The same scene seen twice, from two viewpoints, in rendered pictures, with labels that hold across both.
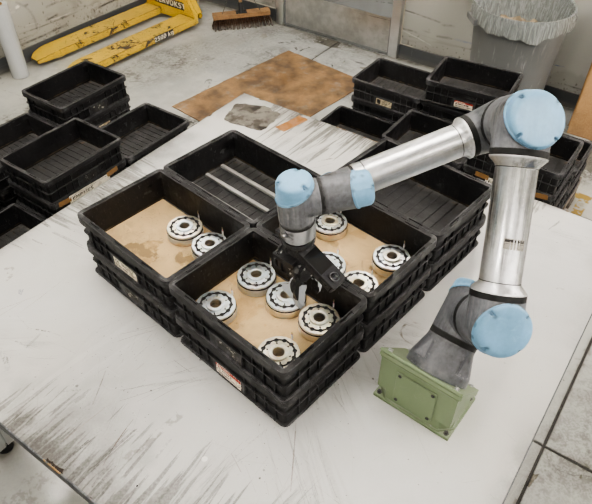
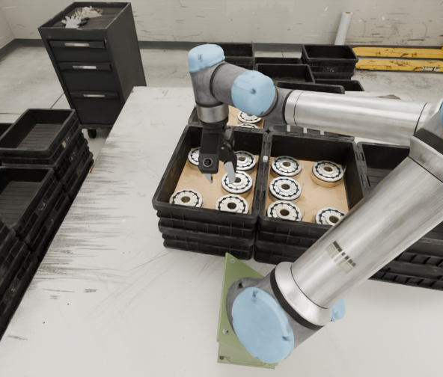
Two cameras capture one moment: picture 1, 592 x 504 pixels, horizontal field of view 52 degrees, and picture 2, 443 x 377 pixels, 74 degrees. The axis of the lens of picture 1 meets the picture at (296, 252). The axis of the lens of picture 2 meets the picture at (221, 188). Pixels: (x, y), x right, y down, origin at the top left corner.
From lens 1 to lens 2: 96 cm
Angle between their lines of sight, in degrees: 40
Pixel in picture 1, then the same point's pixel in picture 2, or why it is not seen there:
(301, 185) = (199, 54)
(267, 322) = (213, 186)
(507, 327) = (258, 323)
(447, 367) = not seen: hidden behind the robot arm
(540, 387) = not seen: outside the picture
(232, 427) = (150, 221)
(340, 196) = (224, 84)
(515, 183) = (400, 185)
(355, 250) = (322, 199)
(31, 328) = (161, 120)
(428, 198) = not seen: hidden behind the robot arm
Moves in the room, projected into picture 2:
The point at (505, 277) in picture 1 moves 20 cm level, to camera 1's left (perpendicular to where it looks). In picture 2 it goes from (303, 279) to (229, 197)
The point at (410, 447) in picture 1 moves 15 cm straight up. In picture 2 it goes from (194, 334) to (190, 313)
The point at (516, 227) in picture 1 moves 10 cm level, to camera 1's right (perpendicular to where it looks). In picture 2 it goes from (357, 238) to (427, 301)
